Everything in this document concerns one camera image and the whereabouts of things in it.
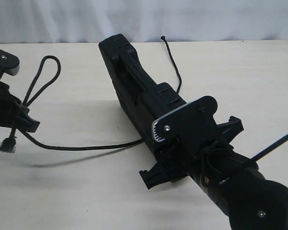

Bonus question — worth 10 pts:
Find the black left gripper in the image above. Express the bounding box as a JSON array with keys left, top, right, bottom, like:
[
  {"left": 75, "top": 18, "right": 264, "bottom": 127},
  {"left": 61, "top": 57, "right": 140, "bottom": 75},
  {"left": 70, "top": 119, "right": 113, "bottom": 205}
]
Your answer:
[{"left": 0, "top": 81, "right": 40, "bottom": 132}]

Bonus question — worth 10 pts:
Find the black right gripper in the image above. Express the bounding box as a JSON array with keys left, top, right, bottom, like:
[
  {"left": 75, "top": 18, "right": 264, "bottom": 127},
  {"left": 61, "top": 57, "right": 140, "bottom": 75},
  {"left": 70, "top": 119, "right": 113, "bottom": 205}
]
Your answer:
[{"left": 139, "top": 116, "right": 257, "bottom": 189}]

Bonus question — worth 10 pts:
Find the black cord with loop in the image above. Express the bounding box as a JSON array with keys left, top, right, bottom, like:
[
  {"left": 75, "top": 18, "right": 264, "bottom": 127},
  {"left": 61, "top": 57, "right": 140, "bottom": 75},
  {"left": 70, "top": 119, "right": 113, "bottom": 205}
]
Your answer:
[{"left": 0, "top": 35, "right": 182, "bottom": 153}]

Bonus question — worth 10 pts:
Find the black plastic carrying case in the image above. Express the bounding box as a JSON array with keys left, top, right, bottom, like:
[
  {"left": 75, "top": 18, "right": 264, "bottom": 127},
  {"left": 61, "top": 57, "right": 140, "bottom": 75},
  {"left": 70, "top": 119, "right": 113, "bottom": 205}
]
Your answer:
[{"left": 98, "top": 34, "right": 186, "bottom": 164}]

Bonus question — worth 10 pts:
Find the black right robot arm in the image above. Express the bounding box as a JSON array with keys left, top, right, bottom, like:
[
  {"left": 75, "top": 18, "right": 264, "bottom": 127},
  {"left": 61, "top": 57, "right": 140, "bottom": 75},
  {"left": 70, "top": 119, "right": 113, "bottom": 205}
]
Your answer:
[{"left": 140, "top": 116, "right": 288, "bottom": 230}]

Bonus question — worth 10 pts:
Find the white backdrop curtain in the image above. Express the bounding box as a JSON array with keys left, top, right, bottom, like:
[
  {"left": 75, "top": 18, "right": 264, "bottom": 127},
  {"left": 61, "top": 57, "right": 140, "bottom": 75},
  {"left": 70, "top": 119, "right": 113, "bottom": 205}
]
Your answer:
[{"left": 0, "top": 0, "right": 288, "bottom": 43}]

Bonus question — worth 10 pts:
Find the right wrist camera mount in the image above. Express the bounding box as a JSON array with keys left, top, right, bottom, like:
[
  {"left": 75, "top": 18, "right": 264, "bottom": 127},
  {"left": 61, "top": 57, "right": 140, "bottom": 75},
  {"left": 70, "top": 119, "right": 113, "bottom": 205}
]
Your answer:
[{"left": 152, "top": 96, "right": 221, "bottom": 156}]

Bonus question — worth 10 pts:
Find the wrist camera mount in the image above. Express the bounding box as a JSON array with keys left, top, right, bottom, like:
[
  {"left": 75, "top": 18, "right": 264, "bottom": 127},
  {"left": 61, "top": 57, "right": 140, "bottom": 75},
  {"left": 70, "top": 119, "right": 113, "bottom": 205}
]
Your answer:
[
  {"left": 152, "top": 96, "right": 221, "bottom": 156},
  {"left": 0, "top": 49, "right": 20, "bottom": 79}
]

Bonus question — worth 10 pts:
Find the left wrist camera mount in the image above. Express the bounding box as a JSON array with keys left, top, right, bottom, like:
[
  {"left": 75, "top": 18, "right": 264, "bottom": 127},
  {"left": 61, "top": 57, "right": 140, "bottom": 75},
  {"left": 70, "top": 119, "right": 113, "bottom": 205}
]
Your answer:
[{"left": 0, "top": 49, "right": 20, "bottom": 79}]

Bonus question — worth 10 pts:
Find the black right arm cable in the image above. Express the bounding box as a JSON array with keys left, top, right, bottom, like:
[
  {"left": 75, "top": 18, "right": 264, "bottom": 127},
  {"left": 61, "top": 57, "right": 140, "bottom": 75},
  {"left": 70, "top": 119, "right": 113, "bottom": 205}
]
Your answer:
[{"left": 196, "top": 129, "right": 288, "bottom": 190}]

